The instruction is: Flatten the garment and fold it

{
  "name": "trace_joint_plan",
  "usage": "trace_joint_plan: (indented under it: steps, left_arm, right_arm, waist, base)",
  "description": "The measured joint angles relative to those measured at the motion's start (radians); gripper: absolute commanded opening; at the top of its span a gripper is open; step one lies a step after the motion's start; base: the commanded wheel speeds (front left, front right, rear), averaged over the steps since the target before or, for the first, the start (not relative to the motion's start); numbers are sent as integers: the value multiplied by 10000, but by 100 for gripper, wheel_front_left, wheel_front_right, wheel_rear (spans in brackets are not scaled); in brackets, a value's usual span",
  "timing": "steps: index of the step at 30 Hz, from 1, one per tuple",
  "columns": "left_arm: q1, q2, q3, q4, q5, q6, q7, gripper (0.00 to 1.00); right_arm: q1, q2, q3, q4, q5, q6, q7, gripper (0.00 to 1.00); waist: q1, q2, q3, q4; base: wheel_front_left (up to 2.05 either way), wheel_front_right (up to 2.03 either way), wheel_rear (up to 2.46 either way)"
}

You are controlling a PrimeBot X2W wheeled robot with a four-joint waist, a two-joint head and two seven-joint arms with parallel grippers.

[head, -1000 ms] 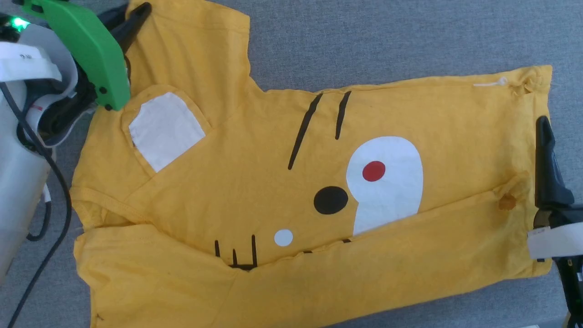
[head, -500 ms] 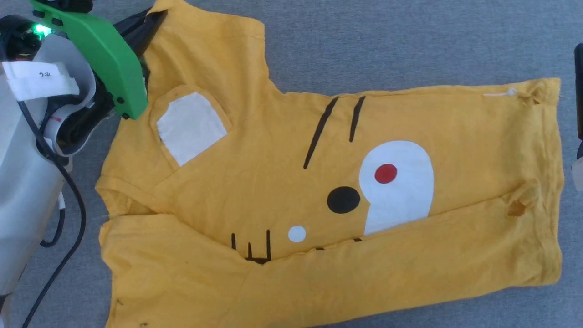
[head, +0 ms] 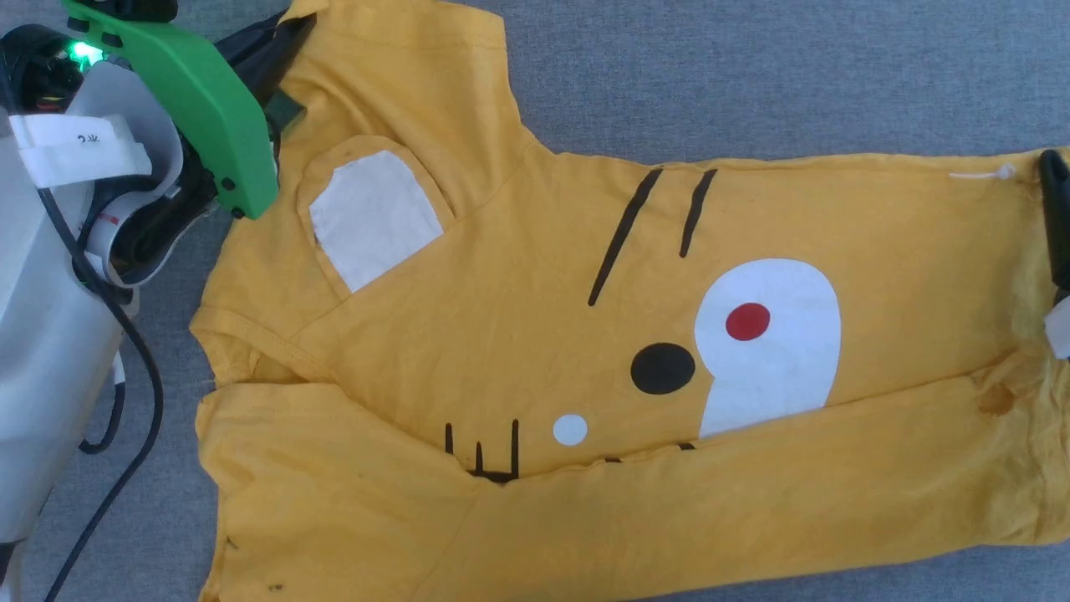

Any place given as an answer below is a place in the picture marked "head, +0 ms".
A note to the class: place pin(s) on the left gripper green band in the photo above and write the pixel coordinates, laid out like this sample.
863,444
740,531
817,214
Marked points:
201,109

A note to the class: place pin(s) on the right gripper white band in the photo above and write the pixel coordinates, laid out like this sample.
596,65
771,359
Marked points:
1059,330

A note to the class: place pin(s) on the yellow cartoon face t-shirt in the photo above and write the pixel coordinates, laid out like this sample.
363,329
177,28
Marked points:
585,376

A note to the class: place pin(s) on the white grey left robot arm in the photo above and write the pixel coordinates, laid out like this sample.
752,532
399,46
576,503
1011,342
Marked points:
50,351

